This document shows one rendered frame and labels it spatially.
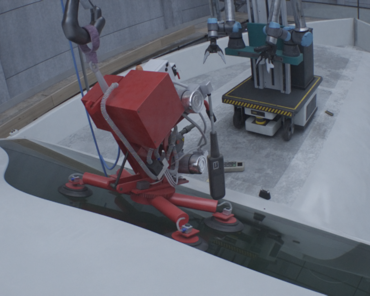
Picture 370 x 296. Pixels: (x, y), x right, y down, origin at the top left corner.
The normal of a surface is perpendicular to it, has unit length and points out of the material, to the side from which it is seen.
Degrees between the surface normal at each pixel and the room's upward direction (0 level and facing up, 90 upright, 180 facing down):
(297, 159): 0
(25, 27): 90
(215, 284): 20
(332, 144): 6
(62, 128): 90
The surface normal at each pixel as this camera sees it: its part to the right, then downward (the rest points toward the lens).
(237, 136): -0.13, -0.87
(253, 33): -0.61, 0.45
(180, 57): 0.59, 0.33
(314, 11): -0.48, -0.40
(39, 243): 0.12, -0.96
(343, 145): 0.07, -0.79
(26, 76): 0.79, 0.20
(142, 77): -0.32, -0.66
